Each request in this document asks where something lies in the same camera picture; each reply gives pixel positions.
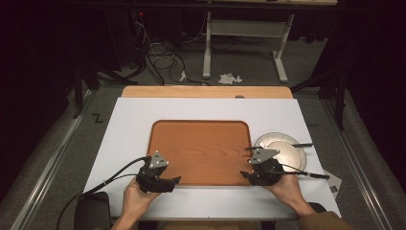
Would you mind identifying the person's right hand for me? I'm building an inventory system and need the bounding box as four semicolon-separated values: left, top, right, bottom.
262;173;316;219

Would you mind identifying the crumpled white paper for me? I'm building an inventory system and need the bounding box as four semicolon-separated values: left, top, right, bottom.
217;72;243;86

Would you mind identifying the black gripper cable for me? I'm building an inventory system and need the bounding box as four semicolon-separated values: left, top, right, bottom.
255;162;331;180
56;155;150;230

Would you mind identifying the black metal stand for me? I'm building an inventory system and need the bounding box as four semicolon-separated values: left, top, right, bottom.
289;68;350;131
71;58;101;120

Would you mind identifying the white metal desk frame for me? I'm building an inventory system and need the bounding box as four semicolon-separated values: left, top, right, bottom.
202;11;296;84

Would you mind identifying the silver round plate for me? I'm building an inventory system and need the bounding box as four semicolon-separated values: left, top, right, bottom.
254;131;308;173

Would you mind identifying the black thin stick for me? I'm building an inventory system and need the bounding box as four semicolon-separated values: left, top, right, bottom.
244;143;315;151

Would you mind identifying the person's left hand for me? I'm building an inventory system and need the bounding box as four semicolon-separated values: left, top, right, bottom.
122;176;161;221

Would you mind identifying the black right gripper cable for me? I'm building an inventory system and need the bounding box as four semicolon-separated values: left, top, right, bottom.
255;162;331;180

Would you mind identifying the black chair armrest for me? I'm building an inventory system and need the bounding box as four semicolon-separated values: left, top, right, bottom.
73;191;112;230

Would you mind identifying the metal floor rail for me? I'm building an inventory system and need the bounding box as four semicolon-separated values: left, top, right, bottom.
320;98;395;230
10;89;94;230

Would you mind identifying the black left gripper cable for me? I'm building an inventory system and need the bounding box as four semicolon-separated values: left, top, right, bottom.
56;155;150;230

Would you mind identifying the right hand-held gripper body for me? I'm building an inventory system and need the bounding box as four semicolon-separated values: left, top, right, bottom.
248;148;285;187

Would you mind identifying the grey paper sheet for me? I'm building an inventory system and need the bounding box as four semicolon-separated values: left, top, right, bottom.
325;170;343;199

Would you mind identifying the brown wooden tray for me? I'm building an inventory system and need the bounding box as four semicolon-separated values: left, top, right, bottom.
147;119;254;187

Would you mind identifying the white board sheet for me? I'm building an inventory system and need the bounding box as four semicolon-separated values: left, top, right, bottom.
83;97;342;222

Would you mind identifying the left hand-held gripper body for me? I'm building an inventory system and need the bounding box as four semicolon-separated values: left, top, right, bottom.
136;151;176;195

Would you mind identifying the wooden table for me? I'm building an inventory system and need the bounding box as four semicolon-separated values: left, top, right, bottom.
121;84;294;100

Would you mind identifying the tangle of floor cables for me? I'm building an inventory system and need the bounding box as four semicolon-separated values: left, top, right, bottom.
133;12;213;87

